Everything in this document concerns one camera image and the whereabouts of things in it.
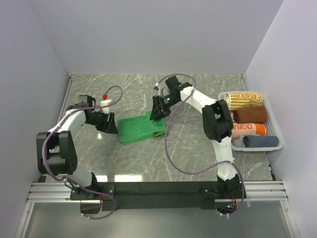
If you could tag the aluminium rail frame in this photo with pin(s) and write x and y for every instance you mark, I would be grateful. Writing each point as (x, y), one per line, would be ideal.
(265, 212)

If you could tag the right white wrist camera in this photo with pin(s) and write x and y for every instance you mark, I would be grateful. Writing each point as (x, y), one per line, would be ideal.
(157, 89)

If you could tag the green towel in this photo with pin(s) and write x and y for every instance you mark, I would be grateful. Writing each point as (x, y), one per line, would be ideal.
(140, 128)

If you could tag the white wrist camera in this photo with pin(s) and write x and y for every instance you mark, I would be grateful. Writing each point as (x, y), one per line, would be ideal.
(106, 103)
(157, 89)

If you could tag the yellow white rolled towel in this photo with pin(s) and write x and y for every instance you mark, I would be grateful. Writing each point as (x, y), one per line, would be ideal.
(237, 100)

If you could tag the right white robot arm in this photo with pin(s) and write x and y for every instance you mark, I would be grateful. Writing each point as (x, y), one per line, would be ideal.
(217, 126)

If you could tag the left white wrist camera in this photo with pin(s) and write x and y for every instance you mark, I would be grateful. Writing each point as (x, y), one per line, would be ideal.
(106, 103)

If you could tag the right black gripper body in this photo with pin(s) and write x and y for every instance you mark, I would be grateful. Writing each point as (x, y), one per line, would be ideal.
(166, 103)

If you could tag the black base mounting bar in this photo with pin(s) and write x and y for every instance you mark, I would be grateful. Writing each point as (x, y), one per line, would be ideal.
(157, 195)

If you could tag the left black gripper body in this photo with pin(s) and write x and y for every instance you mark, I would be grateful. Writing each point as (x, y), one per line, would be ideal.
(100, 120)

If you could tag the orange white rolled towel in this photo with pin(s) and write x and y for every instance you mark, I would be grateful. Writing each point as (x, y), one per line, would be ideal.
(248, 129)

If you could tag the dark blue rolled towel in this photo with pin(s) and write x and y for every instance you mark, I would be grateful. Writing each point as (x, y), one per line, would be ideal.
(255, 141)

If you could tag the white plastic basket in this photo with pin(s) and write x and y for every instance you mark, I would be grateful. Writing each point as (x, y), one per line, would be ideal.
(271, 130)

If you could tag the brown rolled towel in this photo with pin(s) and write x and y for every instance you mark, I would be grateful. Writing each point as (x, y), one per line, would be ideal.
(250, 115)

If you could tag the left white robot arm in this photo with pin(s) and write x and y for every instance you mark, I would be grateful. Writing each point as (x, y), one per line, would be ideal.
(56, 150)

